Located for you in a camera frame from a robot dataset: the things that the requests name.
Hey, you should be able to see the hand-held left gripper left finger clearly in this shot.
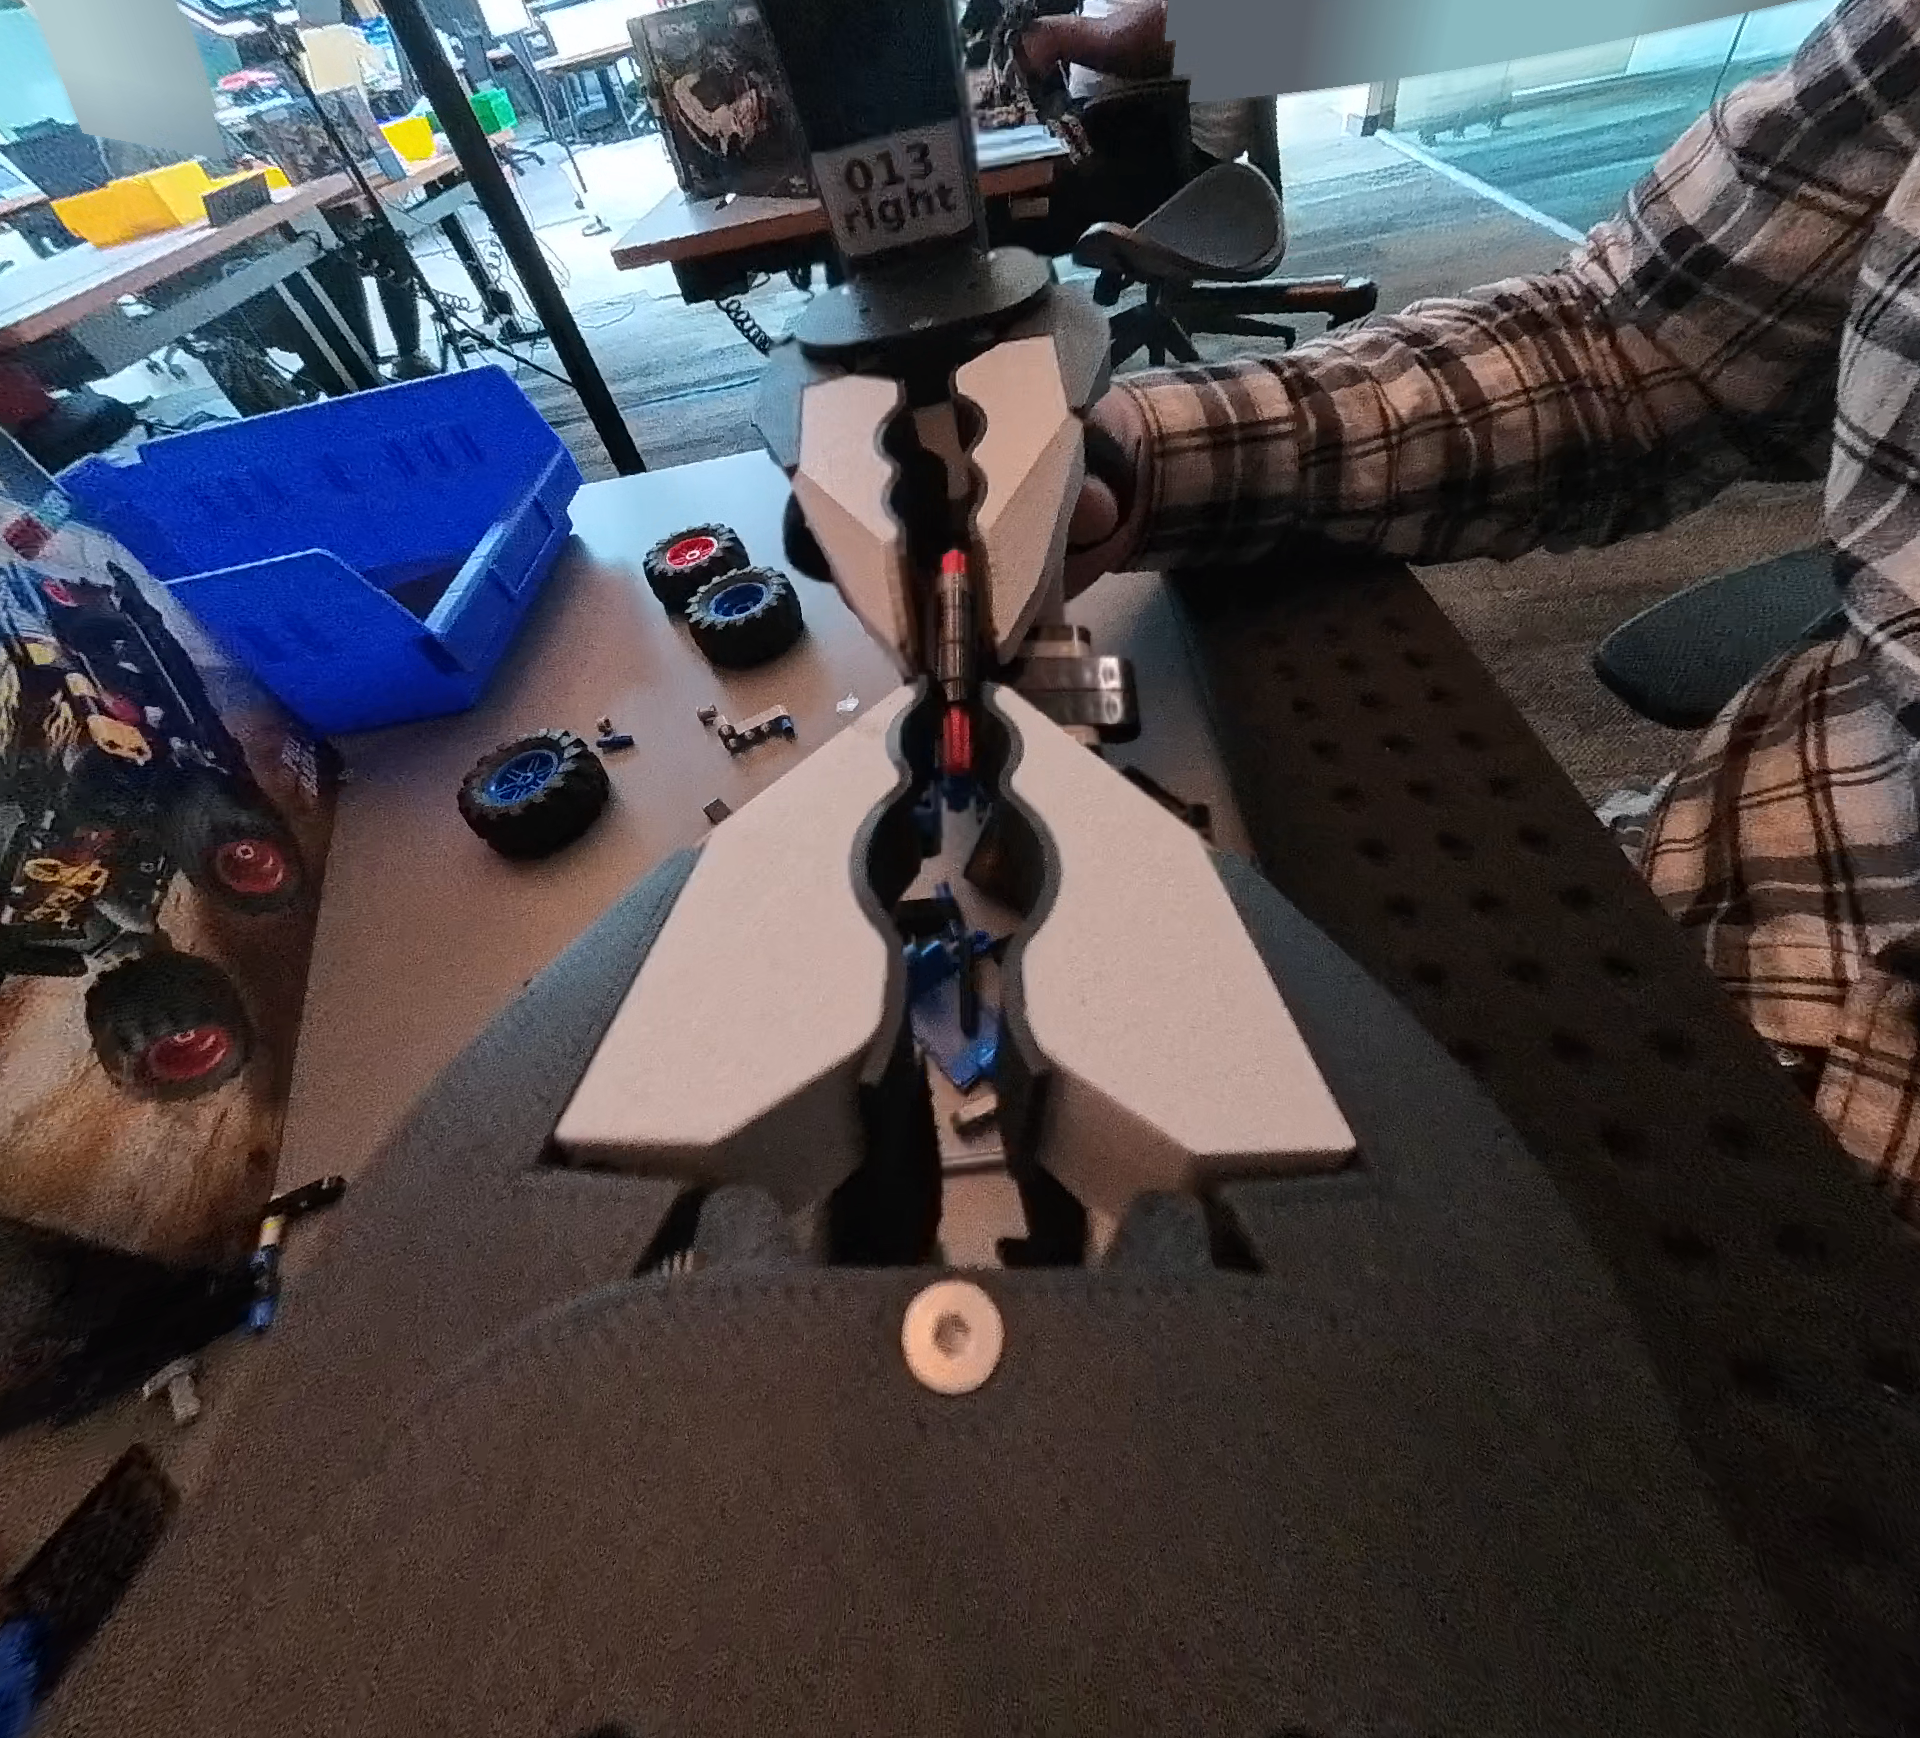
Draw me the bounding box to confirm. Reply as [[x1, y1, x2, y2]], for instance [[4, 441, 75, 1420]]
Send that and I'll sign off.
[[553, 687, 932, 1259]]

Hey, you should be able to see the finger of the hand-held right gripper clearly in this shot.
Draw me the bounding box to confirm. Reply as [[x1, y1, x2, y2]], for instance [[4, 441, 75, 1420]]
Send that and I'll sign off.
[[966, 351, 1095, 690], [793, 374, 956, 690]]

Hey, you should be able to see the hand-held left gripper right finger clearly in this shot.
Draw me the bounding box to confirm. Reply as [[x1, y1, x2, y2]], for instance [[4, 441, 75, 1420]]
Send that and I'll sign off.
[[991, 687, 1363, 1259]]

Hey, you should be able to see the black wheel blue rim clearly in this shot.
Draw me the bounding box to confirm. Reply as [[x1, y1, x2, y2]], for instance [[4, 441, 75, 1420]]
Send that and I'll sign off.
[[685, 565, 807, 669], [457, 729, 614, 861]]

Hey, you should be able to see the person's right forearm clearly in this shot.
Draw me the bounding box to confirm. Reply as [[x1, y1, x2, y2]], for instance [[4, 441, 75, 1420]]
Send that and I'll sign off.
[[1126, 0, 1920, 569]]

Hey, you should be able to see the grey desk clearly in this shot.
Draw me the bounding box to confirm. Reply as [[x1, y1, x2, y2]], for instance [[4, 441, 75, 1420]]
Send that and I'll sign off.
[[0, 448, 1262, 1620]]

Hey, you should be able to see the person's right hand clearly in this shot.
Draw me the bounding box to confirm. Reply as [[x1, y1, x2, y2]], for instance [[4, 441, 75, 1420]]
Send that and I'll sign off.
[[1074, 418, 1149, 569]]

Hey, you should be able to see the black wheel red rim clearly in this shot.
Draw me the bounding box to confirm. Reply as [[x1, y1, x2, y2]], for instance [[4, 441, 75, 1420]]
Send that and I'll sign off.
[[643, 524, 753, 612]]

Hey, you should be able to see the dark printed box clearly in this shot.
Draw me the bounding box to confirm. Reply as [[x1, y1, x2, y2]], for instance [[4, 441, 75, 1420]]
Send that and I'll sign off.
[[630, 0, 819, 203]]

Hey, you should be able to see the brown background table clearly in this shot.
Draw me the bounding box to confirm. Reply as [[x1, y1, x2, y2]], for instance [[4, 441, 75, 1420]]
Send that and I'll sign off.
[[610, 133, 1082, 299]]

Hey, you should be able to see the black saddle stool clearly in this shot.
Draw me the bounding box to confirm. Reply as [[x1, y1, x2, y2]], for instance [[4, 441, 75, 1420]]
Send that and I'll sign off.
[[1074, 153, 1382, 360]]

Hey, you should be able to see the black perforated board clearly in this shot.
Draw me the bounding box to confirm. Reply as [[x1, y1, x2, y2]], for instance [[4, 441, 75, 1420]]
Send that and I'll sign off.
[[1171, 554, 1920, 1738]]

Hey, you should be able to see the black metal pole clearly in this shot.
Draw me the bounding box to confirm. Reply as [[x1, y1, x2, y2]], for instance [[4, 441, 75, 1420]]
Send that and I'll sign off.
[[286, 0, 650, 480]]

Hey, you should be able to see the black blue toy axle piece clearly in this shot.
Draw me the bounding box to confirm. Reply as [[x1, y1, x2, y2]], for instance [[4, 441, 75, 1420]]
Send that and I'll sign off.
[[136, 1173, 350, 1426]]

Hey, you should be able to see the blue plastic bin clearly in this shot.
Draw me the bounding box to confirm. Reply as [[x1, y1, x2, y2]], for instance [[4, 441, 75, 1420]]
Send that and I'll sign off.
[[61, 363, 582, 735]]

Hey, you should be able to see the person's plaid clothed body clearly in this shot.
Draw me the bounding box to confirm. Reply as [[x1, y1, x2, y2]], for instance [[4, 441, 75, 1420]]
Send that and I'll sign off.
[[1645, 464, 1920, 1200]]

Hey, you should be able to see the monster truck toy set box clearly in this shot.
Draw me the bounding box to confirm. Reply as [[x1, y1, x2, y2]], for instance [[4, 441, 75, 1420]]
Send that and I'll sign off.
[[0, 434, 332, 1259]]

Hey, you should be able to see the grey office chair seat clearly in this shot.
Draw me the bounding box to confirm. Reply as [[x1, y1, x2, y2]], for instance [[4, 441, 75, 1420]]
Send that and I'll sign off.
[[1590, 543, 1849, 729]]

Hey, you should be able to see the long background workbench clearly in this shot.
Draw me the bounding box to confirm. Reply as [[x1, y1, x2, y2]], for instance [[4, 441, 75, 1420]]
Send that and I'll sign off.
[[0, 163, 469, 389]]

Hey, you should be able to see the yellow bin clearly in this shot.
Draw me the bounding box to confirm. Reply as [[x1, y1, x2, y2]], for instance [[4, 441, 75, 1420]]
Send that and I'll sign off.
[[53, 157, 272, 249]]

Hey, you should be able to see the black flat toy panel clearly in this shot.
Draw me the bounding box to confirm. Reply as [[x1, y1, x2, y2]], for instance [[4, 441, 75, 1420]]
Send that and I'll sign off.
[[0, 1444, 176, 1738]]

